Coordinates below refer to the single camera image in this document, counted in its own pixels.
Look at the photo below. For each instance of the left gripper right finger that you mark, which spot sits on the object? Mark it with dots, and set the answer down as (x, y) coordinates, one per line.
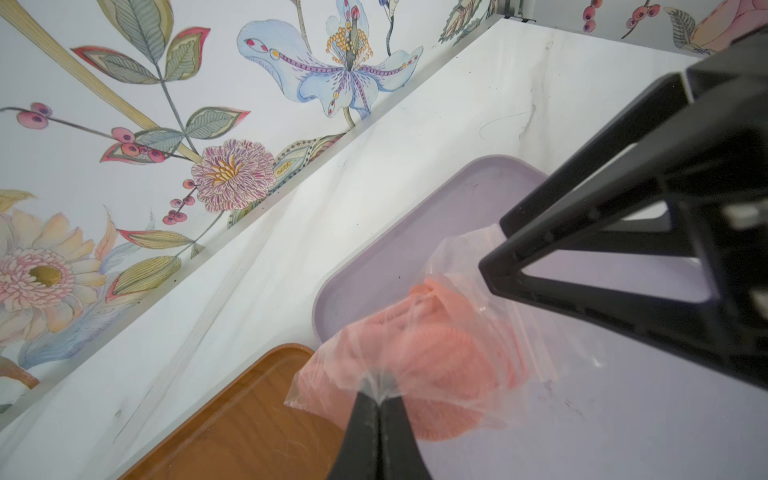
(399, 455)

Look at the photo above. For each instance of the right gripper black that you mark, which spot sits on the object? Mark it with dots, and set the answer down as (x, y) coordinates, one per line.
(680, 190)

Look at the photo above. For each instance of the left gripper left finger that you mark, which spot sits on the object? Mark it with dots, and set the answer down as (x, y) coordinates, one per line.
(359, 456)

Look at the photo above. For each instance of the bag of pink cookies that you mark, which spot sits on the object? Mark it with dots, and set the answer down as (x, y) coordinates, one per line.
(460, 357)

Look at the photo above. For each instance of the brown wooden tray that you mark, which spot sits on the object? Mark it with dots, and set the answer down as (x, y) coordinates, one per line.
(247, 432)

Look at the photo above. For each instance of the lilac plastic tray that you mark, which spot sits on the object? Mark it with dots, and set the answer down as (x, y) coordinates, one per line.
(598, 406)

